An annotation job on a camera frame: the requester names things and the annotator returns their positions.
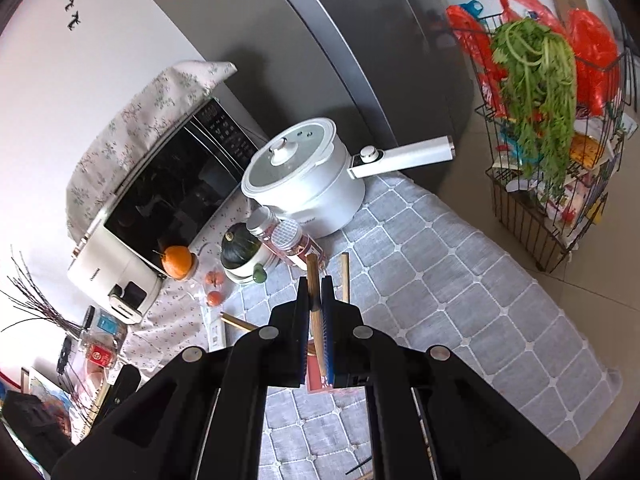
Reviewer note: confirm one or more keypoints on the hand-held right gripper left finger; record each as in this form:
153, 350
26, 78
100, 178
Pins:
301, 330

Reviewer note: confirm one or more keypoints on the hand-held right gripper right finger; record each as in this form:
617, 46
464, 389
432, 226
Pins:
330, 330

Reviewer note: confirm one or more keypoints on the pink plastic utensil basket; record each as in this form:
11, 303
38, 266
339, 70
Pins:
314, 374

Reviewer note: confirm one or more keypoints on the wooden chopstick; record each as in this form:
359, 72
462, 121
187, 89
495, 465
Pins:
345, 277
313, 285

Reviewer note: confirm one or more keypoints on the bundle of wooden chopsticks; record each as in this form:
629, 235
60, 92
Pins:
239, 322

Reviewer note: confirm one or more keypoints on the black chopstick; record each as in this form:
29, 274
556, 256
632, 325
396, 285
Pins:
360, 465

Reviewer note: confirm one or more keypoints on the small green fruit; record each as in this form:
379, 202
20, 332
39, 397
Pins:
259, 275

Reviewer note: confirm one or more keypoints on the white bowl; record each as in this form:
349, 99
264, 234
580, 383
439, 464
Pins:
245, 274

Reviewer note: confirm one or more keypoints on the white remote control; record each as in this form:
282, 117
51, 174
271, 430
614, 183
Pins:
220, 332

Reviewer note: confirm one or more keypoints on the small red tomatoes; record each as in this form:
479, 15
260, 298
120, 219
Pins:
214, 298

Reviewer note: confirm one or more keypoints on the short jar of red snacks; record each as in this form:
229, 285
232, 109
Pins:
287, 235

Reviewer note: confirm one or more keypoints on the small tangerine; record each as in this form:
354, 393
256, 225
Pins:
214, 278

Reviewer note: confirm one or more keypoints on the dark green squash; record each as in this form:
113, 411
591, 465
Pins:
240, 247

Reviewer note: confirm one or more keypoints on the tall jar of red berries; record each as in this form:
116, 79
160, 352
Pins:
261, 221

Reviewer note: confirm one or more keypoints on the grey checked tablecloth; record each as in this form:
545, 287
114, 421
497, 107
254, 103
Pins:
450, 310

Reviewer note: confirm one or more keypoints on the white electric pot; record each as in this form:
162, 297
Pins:
310, 200

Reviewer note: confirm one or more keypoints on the small floral print tablecloth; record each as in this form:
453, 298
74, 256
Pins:
170, 320

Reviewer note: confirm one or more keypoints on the large orange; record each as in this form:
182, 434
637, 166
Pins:
176, 262

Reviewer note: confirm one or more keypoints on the white pot lid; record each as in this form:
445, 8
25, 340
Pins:
290, 152

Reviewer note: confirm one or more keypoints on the blue label jar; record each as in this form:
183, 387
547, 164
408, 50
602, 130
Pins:
107, 324

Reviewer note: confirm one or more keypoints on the black microwave oven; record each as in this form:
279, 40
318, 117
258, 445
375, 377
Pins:
165, 185

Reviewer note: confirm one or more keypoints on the red label jar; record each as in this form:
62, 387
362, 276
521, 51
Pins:
100, 355

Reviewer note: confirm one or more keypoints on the cream air fryer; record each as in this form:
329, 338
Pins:
100, 275

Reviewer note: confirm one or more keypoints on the bundle of bare twigs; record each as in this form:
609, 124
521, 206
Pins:
35, 305

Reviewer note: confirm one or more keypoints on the floral cloth cover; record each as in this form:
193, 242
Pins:
130, 120

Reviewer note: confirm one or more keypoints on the grey refrigerator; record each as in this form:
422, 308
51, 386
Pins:
325, 35

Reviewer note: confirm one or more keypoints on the green leafy vegetable bunch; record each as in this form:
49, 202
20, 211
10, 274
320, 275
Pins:
540, 95

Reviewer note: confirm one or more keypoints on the red plastic bag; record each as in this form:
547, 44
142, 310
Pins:
475, 45
595, 55
530, 7

